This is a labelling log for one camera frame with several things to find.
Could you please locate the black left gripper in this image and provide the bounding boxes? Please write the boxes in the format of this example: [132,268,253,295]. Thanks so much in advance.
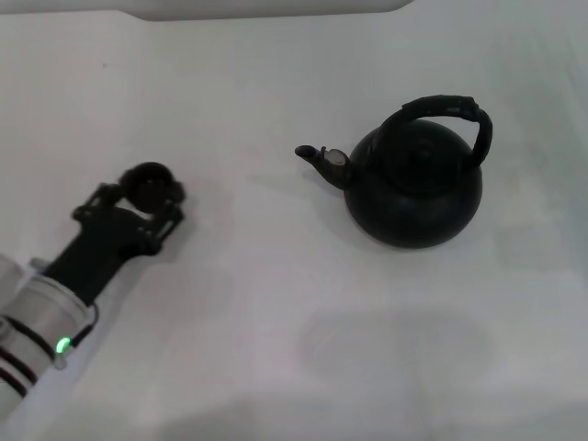
[47,178,188,306]

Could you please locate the dark small teacup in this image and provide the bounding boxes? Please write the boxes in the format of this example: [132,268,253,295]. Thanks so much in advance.
[123,161,180,215]

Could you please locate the black round teapot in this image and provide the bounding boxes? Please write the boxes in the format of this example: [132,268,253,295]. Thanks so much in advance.
[293,94,495,251]

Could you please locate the white rounded board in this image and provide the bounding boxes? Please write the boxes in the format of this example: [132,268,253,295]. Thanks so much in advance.
[130,0,414,23]

